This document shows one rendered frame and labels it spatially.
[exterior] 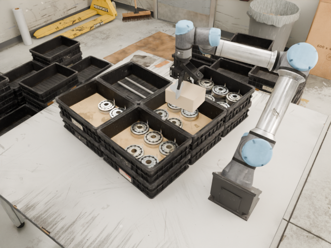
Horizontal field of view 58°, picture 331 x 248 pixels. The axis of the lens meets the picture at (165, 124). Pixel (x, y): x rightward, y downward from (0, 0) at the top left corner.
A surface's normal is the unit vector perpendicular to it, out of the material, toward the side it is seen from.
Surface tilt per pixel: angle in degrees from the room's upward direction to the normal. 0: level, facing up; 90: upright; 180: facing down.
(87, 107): 0
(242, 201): 90
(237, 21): 90
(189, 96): 0
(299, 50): 42
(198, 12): 90
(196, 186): 0
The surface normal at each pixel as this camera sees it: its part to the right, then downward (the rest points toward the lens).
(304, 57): -0.07, -0.11
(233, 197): -0.58, 0.54
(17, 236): 0.00, -0.75
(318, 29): -0.55, 0.37
